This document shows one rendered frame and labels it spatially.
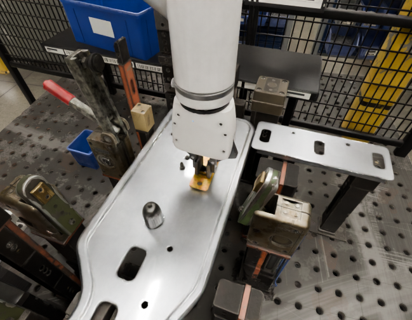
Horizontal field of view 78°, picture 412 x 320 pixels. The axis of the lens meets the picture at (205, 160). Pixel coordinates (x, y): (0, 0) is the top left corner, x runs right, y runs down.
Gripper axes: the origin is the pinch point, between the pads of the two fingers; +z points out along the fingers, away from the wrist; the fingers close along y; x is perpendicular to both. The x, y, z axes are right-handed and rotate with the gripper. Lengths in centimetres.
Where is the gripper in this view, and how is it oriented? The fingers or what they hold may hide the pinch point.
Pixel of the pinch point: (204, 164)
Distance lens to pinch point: 48.8
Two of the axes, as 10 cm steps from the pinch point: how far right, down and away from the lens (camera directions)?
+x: 3.3, -7.0, 6.3
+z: 0.0, 6.7, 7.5
